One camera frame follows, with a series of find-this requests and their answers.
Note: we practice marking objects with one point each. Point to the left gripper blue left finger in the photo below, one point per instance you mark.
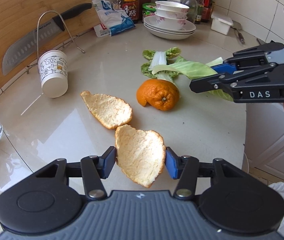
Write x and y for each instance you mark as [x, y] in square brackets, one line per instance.
[106, 162]

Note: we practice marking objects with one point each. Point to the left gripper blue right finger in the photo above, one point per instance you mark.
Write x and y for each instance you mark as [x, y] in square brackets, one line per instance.
[175, 164]

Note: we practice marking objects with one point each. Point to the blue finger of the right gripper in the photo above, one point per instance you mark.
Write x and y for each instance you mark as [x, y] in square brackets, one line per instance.
[224, 68]

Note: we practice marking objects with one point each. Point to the orange peel piece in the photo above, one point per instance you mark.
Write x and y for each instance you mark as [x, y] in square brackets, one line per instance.
[110, 111]
[140, 154]

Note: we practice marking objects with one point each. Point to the long pale cabbage leaf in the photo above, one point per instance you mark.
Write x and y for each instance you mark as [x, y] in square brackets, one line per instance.
[192, 70]

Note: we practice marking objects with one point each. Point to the crinkled napa cabbage leaf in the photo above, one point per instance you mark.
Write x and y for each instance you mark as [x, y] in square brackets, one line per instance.
[160, 58]

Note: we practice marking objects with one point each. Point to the metal spatula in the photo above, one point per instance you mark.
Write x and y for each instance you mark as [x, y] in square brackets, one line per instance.
[237, 27]

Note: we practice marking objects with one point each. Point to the white lidded plastic box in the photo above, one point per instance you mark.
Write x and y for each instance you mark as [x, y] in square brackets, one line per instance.
[221, 23]

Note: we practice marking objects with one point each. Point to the middle white plate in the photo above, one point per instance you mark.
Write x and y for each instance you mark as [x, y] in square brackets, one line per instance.
[169, 32]

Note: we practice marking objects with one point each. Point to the white plate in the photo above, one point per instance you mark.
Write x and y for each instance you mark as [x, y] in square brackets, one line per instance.
[169, 32]
[151, 20]
[169, 37]

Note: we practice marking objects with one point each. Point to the orange peel with stem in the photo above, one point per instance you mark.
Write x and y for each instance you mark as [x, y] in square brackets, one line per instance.
[160, 94]

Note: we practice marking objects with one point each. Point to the middle white floral bowl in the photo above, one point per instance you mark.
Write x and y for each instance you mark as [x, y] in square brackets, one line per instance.
[171, 14]

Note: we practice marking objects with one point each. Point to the white floral bowl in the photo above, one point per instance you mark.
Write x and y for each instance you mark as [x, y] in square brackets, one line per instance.
[172, 6]
[171, 14]
[170, 23]

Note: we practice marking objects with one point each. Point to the bottom white plate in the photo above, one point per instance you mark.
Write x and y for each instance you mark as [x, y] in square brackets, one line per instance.
[169, 37]

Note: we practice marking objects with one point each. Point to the clear bottle red cap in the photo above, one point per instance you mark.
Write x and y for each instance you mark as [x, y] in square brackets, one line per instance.
[192, 11]

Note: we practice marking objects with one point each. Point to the bottom white floral bowl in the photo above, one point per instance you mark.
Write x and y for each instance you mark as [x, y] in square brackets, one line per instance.
[170, 23]

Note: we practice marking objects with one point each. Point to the red label sauce bottle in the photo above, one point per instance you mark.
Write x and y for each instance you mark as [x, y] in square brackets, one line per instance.
[207, 10]

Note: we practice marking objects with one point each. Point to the green label oil bottle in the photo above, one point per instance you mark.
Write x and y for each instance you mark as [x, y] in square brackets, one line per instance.
[199, 11]

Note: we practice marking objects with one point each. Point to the top white plate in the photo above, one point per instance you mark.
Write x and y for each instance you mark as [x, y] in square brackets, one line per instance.
[151, 20]

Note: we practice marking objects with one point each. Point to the top white floral bowl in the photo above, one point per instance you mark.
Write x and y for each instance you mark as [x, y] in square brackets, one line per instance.
[172, 6]

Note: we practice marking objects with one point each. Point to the small green lid jar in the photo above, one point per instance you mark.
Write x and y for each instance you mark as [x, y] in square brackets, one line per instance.
[148, 9]

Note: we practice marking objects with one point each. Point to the white patterned paper cup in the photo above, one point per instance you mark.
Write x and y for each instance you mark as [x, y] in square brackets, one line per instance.
[53, 73]

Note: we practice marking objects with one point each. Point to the dark vinegar bottle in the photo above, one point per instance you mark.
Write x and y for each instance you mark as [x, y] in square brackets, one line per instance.
[131, 7]

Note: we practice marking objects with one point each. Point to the blue white salt bag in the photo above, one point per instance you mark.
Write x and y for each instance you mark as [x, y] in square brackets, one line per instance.
[112, 22]

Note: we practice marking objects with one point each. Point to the bamboo cutting board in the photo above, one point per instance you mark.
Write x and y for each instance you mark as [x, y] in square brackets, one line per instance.
[19, 22]

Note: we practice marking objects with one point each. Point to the black handled santoku knife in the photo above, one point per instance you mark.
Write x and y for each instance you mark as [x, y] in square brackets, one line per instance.
[12, 58]

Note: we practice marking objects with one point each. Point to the metal wire board stand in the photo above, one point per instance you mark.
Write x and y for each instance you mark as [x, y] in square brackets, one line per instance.
[42, 34]

